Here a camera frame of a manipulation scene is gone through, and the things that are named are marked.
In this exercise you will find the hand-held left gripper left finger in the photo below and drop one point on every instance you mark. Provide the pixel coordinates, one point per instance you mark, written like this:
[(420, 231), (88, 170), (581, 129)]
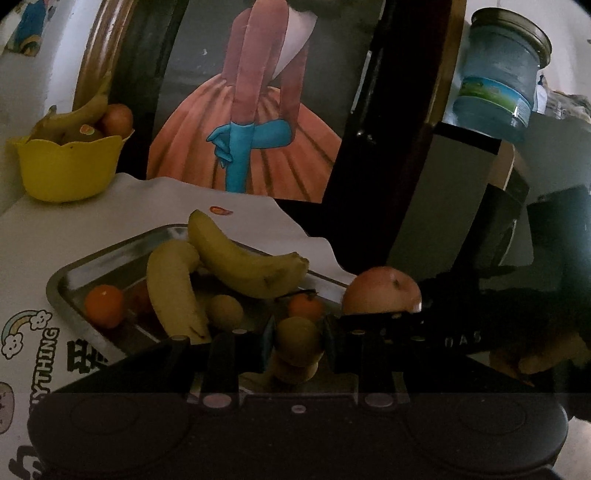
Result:
[(268, 345)]

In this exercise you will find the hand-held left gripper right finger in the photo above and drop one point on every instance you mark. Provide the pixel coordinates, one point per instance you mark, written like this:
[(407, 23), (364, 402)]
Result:
[(329, 344)]

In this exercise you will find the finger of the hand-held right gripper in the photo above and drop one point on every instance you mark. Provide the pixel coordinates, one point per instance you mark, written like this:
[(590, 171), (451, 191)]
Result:
[(441, 286), (383, 318)]

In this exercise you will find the yellow pear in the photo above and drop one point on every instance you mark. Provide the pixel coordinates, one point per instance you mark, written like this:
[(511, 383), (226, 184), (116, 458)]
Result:
[(295, 371), (298, 339)]

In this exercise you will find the pink striped apple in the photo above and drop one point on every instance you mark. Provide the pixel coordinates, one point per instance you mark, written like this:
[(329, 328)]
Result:
[(381, 288)]

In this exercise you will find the small orange tangerine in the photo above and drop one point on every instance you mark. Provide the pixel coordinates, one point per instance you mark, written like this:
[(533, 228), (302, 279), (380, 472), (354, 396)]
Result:
[(304, 308)]

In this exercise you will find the large yellow-green banana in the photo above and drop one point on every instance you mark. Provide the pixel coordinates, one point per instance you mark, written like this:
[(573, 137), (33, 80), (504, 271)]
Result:
[(231, 263)]

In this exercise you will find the small yellow banana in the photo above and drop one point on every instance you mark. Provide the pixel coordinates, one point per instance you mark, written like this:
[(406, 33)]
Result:
[(171, 286)]

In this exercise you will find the metal tray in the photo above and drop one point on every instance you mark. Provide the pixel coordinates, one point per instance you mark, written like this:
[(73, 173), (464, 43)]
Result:
[(92, 272)]

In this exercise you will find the person's right hand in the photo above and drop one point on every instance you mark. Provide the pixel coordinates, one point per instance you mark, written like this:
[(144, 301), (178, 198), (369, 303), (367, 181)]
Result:
[(540, 362)]

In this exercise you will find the round yellow fruit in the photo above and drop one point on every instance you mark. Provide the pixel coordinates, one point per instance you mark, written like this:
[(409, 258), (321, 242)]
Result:
[(225, 311)]

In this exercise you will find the white water dispenser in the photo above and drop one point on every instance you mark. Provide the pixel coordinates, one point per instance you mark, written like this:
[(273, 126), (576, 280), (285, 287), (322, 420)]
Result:
[(457, 194)]

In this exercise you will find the small red fruit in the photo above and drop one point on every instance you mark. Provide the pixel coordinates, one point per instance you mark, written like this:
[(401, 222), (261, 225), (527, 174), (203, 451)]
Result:
[(141, 297)]

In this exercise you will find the round orange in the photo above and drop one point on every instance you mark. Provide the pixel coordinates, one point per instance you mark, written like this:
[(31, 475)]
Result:
[(104, 305)]

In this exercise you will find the printed white tablecloth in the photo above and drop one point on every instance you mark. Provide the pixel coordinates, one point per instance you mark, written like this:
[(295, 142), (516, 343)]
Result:
[(138, 203)]

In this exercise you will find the framed dress figure painting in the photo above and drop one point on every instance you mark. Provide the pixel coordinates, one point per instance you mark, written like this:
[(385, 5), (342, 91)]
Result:
[(277, 134)]

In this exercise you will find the blue water jug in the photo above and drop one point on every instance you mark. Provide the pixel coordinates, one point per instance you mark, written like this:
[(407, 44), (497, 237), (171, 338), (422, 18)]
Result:
[(496, 69)]

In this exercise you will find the yellow plastic bowl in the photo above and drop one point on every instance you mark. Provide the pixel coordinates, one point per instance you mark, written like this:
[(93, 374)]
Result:
[(69, 170)]

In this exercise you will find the orange-brown round fruit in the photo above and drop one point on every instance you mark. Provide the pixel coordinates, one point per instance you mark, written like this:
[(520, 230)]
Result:
[(118, 120)]

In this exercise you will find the long green-yellow banana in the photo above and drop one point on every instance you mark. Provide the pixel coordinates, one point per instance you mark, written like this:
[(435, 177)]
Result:
[(94, 107)]

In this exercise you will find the short green-yellow banana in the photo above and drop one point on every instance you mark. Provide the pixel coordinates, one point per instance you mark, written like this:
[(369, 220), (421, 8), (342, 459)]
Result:
[(46, 124)]

